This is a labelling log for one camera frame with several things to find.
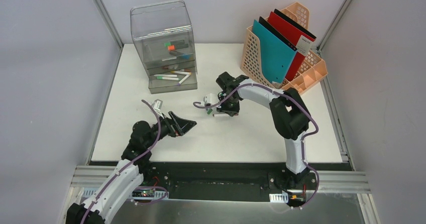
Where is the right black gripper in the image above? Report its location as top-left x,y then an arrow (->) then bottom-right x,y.
217,95 -> 240,116

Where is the purple cap marker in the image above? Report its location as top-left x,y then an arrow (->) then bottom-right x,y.
178,74 -> 190,86

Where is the yellow cap marker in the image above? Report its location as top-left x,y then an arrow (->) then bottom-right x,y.
171,71 -> 192,75

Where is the blue cap black highlighter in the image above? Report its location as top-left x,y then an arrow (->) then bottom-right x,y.
169,50 -> 192,60

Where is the teal folder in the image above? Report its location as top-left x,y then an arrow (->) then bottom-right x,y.
252,17 -> 297,84

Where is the orange cap black highlighter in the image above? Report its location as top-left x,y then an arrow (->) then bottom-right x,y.
167,44 -> 189,51

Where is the green cap black highlighter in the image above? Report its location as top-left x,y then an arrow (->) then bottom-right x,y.
164,40 -> 185,48

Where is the red folder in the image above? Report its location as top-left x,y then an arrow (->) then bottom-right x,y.
267,9 -> 316,81

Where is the clear grey drawer organizer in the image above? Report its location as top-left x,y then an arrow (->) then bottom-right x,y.
130,0 -> 198,94

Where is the dark red cap marker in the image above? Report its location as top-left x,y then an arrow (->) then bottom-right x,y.
213,113 -> 239,118

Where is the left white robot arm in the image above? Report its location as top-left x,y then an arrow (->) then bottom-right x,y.
65,111 -> 197,223

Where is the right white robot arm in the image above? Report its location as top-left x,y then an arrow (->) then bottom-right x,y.
216,72 -> 311,189

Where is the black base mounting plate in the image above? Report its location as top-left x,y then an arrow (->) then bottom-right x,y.
89,161 -> 329,202

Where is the peach plastic file rack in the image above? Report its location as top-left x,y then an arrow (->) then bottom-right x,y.
241,2 -> 328,94

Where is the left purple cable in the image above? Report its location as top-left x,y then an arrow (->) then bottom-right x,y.
79,99 -> 169,224

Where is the purple cable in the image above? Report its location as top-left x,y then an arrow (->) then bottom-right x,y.
193,83 -> 320,210
79,99 -> 169,224

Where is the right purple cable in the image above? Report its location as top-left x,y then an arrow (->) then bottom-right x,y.
193,83 -> 320,210

